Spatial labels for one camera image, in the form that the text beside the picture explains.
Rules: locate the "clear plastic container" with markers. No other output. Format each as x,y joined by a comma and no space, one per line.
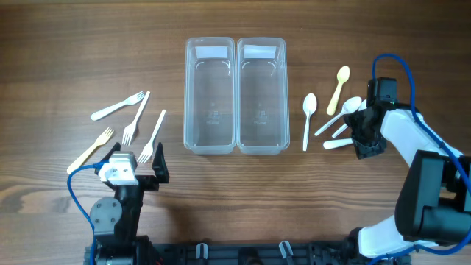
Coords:
263,118
209,95

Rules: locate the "yellow plastic spoon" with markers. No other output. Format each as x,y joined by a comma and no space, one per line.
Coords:
342,76

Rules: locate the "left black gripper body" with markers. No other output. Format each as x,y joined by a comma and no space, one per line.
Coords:
148,182

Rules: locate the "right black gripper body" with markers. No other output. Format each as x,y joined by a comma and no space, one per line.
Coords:
366,141

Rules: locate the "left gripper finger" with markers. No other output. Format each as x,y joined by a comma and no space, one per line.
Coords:
116,147
159,165

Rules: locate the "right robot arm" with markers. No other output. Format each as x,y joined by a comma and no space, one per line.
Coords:
432,212

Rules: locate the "left clear plastic container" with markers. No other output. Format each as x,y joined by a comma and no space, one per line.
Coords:
209,95

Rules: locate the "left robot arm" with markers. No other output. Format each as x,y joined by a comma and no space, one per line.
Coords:
115,219

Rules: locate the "right clear plastic container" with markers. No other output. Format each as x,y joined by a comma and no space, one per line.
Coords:
263,118

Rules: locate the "thick white plastic spoon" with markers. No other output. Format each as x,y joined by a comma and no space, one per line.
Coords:
333,144

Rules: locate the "thick white plastic fork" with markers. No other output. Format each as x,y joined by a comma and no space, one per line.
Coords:
132,100

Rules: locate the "yellow plastic fork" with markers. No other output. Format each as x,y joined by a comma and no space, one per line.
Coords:
100,141

